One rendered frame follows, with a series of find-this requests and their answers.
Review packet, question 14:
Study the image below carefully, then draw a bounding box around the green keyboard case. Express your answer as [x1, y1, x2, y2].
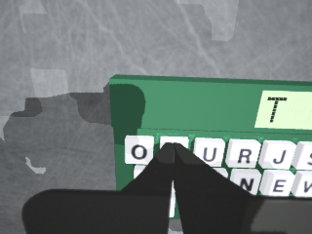
[109, 74, 312, 196]

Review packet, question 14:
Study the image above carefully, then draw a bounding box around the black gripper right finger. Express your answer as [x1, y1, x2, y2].
[173, 142, 312, 234]

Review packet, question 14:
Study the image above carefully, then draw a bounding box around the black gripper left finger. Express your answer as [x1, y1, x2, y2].
[21, 142, 175, 234]

